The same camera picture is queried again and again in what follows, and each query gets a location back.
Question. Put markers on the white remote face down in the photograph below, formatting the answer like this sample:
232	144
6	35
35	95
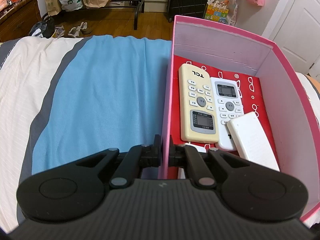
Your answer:
251	141

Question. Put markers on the white USB charger cube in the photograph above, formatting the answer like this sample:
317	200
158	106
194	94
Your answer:
200	149

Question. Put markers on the red glasses-print paper liner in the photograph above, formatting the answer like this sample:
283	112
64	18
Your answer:
251	97

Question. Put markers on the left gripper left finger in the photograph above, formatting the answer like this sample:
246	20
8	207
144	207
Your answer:
133	162

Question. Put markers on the white door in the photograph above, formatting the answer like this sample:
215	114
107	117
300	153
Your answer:
294	27

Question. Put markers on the striped bed sheet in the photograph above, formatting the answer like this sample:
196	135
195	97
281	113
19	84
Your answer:
71	106

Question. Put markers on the pair of slippers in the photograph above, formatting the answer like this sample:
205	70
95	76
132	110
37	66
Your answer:
74	32

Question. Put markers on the cream TCL remote control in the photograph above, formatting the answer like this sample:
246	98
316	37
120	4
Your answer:
197	106

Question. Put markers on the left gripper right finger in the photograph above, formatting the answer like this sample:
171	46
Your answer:
198	168

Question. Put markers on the pink cardboard box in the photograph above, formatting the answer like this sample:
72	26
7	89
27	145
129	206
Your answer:
268	86

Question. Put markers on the wooden nightstand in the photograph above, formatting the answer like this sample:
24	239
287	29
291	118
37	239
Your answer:
19	20

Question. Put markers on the white TCL remote control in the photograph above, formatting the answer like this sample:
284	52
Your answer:
228	106

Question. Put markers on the black bag on floor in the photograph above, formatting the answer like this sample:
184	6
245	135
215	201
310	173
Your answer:
44	28

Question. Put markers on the colourful gift bag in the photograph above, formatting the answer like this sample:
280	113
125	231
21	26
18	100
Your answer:
217	11

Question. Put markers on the black clothes rack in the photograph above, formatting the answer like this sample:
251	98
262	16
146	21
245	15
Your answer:
137	5

